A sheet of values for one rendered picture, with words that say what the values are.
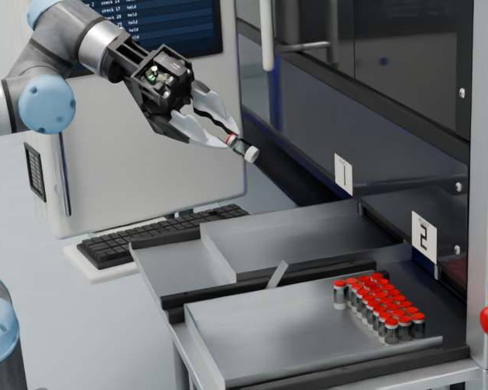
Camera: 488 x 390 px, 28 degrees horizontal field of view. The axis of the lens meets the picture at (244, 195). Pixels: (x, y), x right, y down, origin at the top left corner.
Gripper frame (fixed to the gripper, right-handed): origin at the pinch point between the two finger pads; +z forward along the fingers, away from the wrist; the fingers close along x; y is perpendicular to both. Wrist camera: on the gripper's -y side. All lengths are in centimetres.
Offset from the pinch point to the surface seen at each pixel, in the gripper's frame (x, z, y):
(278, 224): 17, -3, -63
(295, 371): -16.0, 25.1, -18.5
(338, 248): 17, 11, -54
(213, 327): -14.7, 7.7, -33.8
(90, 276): -14, -28, -68
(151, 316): 18, -61, -221
